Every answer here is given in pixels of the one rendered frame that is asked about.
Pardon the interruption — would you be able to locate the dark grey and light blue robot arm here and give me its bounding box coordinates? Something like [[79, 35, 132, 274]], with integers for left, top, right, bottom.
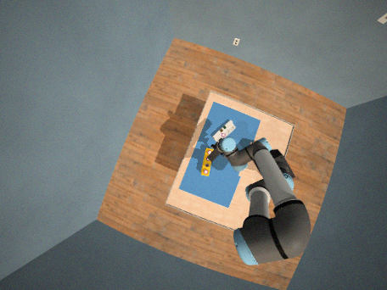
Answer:
[[207, 137, 311, 265]]

